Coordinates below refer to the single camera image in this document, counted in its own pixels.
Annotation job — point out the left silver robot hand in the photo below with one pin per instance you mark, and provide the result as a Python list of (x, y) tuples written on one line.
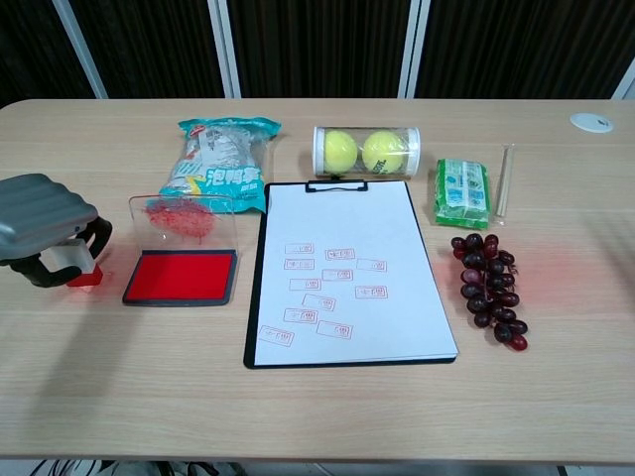
[(39, 213)]

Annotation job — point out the clear stamp with red base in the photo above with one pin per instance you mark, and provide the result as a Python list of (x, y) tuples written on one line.
[(74, 255)]

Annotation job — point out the red ink pad clear lid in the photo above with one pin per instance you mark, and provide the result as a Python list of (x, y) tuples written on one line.
[(183, 275)]

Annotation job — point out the teal snack bag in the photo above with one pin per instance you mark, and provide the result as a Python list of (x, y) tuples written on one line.
[(228, 173)]

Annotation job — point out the black clipboard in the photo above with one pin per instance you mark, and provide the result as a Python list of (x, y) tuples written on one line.
[(337, 186)]

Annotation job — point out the yellow tennis ball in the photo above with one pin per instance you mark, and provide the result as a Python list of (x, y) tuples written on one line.
[(383, 153), (340, 151)]

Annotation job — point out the clear tennis ball tube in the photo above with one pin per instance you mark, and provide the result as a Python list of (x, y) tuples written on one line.
[(413, 149)]

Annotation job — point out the green tissue pack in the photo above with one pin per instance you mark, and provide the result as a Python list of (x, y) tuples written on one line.
[(461, 193)]

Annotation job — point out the dark purple grape bunch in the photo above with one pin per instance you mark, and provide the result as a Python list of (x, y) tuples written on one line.
[(488, 287)]

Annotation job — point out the clear chopstick sleeve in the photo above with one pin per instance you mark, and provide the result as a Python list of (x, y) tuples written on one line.
[(511, 158)]

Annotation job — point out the white partition post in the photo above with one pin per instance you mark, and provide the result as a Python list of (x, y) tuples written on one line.
[(414, 49), (626, 84), (79, 49), (224, 49)]

